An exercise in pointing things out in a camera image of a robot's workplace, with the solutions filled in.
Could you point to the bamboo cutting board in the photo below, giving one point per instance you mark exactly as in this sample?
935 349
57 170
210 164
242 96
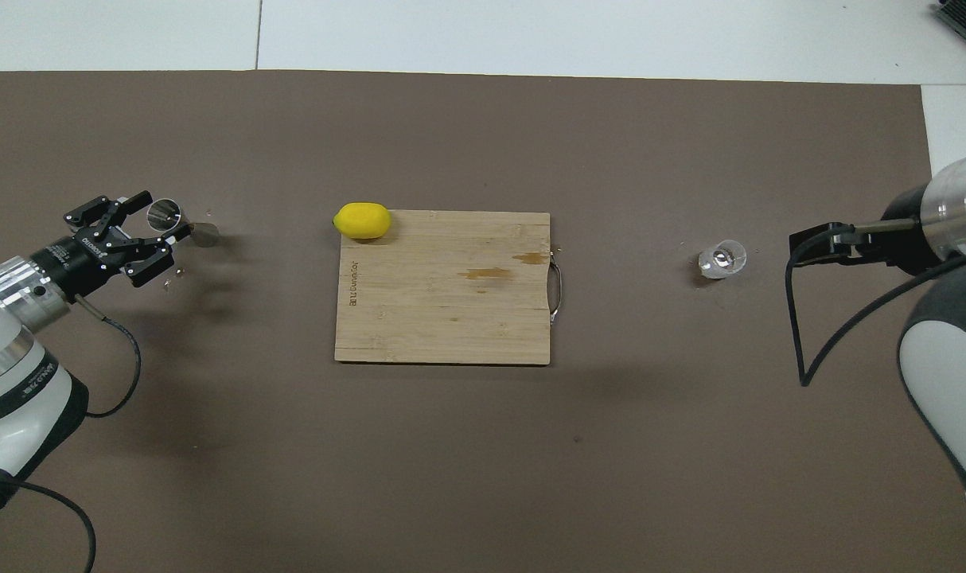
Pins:
451 318

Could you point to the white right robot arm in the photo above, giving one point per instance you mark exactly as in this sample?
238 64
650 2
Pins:
944 374

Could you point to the brown table mat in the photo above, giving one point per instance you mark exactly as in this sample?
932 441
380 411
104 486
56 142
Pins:
451 477

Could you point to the yellow lemon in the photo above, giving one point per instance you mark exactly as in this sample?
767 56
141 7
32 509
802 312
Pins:
362 221

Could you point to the steel double jigger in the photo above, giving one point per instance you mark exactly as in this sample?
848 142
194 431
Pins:
204 234

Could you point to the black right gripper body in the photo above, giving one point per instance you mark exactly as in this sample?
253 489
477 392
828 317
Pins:
909 251

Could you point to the clear glass cup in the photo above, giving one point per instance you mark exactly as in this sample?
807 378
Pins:
722 259

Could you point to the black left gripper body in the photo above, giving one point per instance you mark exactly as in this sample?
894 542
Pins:
85 259

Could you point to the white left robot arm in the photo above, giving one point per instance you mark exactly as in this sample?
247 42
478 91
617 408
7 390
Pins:
13 398

